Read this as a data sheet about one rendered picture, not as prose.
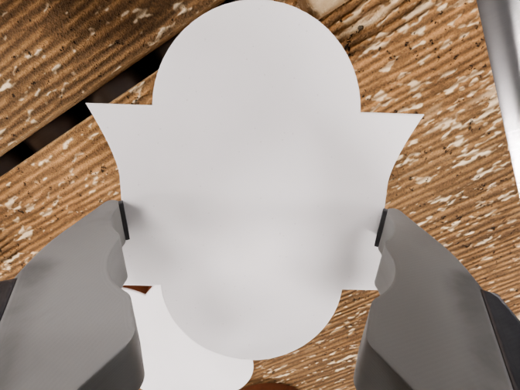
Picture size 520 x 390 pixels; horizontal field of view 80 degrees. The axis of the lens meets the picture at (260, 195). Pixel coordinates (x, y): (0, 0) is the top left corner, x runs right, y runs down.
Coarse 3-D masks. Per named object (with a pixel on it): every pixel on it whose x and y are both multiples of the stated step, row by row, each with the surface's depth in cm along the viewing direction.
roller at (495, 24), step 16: (480, 0) 15; (496, 0) 15; (512, 0) 15; (480, 16) 16; (496, 16) 16; (512, 16) 16; (496, 32) 16; (512, 32) 16; (496, 48) 16; (512, 48) 16; (496, 64) 17; (512, 64) 17; (496, 80) 17; (512, 80) 17; (512, 96) 17; (512, 112) 18; (512, 128) 18; (512, 144) 19; (512, 160) 19
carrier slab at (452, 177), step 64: (384, 0) 14; (448, 0) 14; (384, 64) 15; (448, 64) 15; (448, 128) 17; (0, 192) 18; (64, 192) 18; (448, 192) 18; (512, 192) 18; (0, 256) 20; (512, 256) 21; (320, 384) 27
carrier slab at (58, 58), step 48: (0, 0) 14; (48, 0) 14; (96, 0) 14; (144, 0) 14; (192, 0) 14; (0, 48) 15; (48, 48) 15; (96, 48) 15; (144, 48) 15; (0, 96) 16; (48, 96) 16; (0, 144) 17
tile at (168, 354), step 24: (144, 288) 21; (144, 312) 21; (168, 312) 21; (144, 336) 22; (168, 336) 22; (144, 360) 23; (168, 360) 23; (192, 360) 23; (216, 360) 23; (240, 360) 23; (144, 384) 24; (168, 384) 24; (192, 384) 25; (216, 384) 25; (240, 384) 25
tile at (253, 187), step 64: (256, 0) 11; (192, 64) 11; (256, 64) 11; (320, 64) 11; (128, 128) 12; (192, 128) 12; (256, 128) 12; (320, 128) 12; (384, 128) 12; (128, 192) 12; (192, 192) 12; (256, 192) 12; (320, 192) 12; (384, 192) 12; (128, 256) 13; (192, 256) 13; (256, 256) 13; (320, 256) 13; (192, 320) 13; (256, 320) 14; (320, 320) 14
